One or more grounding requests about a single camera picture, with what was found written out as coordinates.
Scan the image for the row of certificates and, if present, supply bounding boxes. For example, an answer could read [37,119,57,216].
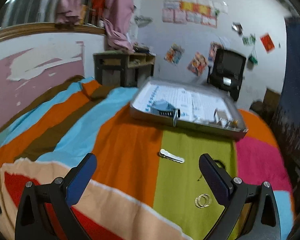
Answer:
[162,0,228,28]

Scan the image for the multicolour striped bed blanket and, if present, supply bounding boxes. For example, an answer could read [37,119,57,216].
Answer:
[0,76,294,239]

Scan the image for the pink curtain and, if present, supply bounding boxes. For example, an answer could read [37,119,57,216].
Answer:
[56,0,134,53]

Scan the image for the black mesh office chair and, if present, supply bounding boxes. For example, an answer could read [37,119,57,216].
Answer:
[207,48,247,102]

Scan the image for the wooden desk with shelves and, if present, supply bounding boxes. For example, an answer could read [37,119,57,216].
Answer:
[93,50,156,87]

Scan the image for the cartoon family poster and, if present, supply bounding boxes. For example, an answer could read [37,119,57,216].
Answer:
[187,52,208,76]

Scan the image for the white hair clip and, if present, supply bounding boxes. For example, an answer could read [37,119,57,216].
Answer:
[159,149,185,164]

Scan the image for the green pouch on wall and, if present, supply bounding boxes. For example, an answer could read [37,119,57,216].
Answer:
[248,54,258,65]

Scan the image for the brown cardboard box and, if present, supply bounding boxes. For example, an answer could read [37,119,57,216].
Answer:
[249,88,281,125]

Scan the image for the grey cardboard box lid tray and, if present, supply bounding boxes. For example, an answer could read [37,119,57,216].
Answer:
[130,77,248,140]

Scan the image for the silver bangle rings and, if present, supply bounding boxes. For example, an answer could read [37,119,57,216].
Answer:
[194,193,212,209]

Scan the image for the dark blue patterned fabric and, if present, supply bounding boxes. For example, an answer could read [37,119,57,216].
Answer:
[272,17,300,165]

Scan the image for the red paper on wall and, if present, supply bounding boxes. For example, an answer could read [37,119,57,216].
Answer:
[260,33,275,53]

